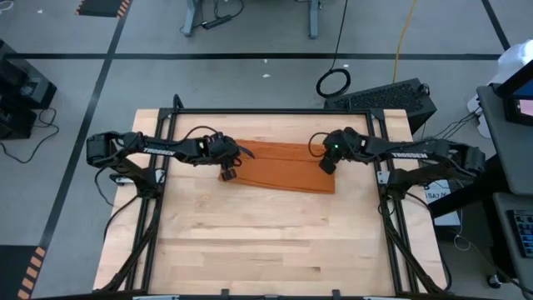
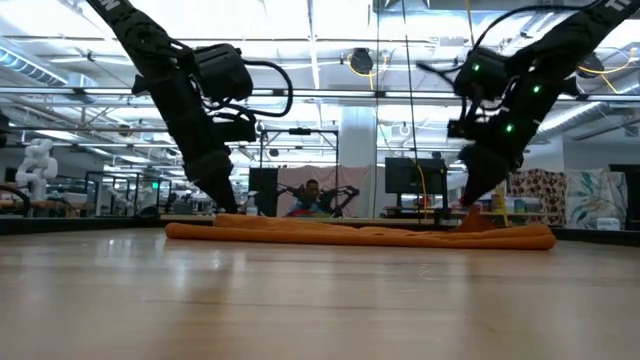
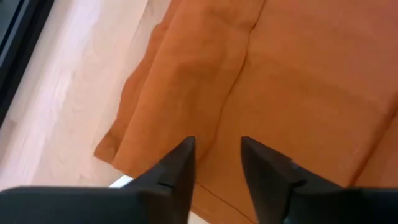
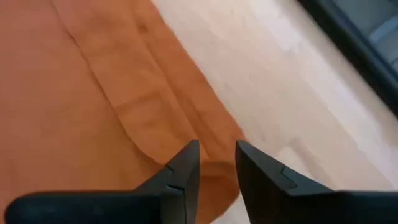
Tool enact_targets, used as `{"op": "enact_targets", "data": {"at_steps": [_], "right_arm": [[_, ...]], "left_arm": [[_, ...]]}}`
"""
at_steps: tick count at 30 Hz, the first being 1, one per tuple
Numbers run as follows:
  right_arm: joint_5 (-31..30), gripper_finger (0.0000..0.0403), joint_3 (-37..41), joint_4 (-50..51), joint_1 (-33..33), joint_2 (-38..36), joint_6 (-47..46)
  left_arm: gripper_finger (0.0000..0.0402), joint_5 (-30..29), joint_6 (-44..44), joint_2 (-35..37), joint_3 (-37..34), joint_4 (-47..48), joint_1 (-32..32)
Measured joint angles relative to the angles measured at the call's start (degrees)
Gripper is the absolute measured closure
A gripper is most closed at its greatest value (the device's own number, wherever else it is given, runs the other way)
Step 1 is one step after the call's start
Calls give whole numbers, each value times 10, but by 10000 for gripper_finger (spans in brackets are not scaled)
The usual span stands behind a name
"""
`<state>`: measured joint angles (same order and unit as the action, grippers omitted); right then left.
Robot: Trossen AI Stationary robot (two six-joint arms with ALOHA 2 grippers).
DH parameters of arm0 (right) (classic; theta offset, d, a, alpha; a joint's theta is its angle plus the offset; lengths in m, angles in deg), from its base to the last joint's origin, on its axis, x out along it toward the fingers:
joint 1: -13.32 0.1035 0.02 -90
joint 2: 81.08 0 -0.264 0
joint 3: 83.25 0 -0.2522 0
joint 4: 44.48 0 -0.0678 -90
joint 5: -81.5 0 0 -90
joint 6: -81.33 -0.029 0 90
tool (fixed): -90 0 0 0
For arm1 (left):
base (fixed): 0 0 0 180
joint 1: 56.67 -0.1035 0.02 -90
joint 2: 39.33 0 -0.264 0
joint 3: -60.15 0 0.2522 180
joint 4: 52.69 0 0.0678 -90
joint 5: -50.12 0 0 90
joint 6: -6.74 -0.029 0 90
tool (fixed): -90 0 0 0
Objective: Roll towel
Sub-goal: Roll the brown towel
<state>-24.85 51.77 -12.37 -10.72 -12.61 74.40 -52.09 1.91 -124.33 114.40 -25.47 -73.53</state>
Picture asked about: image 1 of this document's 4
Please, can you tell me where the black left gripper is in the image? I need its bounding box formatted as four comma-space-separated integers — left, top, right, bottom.
199, 132, 256, 168

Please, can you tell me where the orange towel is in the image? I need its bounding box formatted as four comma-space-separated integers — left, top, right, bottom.
219, 139, 336, 195

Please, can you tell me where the black perforated computer tower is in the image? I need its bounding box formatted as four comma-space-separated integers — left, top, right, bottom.
323, 77, 438, 135

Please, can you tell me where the white labelled box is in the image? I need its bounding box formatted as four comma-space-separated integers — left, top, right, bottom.
423, 179, 462, 227

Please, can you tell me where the grey desk leg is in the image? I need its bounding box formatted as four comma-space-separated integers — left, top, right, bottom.
182, 0, 202, 38
306, 0, 321, 40

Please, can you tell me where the black power strip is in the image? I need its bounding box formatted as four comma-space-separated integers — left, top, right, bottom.
201, 14, 232, 31

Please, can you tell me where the grey side desk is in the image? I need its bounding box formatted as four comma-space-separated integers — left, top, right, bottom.
476, 85, 533, 197

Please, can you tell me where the black computer monitor with lit screen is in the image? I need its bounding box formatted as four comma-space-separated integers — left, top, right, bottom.
495, 57, 533, 127

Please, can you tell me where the white plastic object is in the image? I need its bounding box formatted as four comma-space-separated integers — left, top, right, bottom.
496, 39, 533, 87

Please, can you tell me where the black keyboard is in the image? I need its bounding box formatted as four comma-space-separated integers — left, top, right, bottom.
506, 208, 533, 259

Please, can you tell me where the hazard-striped black floor mat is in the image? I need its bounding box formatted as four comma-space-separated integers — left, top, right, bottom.
0, 245, 47, 300
74, 0, 132, 18

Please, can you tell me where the black equipment box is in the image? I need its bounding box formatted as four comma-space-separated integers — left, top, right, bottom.
0, 39, 58, 141

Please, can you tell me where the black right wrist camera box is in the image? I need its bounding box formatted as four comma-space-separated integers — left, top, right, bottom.
318, 156, 338, 176

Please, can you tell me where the black looped camera cable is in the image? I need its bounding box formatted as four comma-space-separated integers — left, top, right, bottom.
308, 132, 332, 159
182, 124, 220, 143

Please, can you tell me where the black metal table frame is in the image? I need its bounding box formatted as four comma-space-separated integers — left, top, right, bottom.
99, 94, 453, 298

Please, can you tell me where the black hanging cable with coil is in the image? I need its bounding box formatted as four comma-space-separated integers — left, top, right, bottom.
315, 0, 353, 99

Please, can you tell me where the yellow hanging cable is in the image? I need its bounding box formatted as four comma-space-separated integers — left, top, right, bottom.
391, 0, 419, 83

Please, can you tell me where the black floor cable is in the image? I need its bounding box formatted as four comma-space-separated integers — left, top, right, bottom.
0, 107, 60, 164

